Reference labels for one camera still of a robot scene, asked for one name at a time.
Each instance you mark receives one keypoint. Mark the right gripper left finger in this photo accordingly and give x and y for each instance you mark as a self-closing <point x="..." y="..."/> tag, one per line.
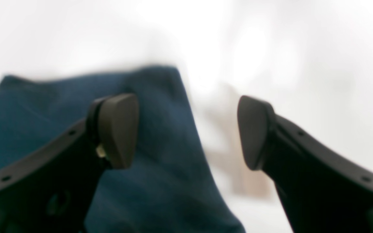
<point x="51" y="190"/>

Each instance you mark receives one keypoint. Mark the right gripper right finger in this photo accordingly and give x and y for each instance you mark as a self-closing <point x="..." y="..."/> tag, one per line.
<point x="320" y="191"/>

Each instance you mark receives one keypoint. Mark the dark teal T-shirt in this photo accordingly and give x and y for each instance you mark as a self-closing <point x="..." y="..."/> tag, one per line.
<point x="168" y="189"/>

